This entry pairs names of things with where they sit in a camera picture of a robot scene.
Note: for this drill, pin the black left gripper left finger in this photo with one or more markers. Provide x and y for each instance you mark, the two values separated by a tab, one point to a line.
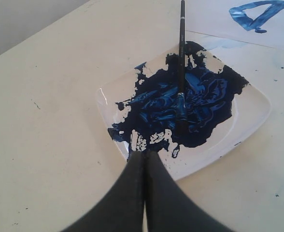
122	207

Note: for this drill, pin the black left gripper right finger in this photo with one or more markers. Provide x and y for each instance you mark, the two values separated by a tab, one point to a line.
168	208

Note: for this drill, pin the black paintbrush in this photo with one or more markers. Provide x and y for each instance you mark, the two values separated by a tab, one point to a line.
181	118

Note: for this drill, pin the white paper sheet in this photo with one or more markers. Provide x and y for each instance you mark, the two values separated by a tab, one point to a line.
252	21

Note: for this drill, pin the white square paint plate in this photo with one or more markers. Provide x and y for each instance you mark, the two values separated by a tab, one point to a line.
223	109

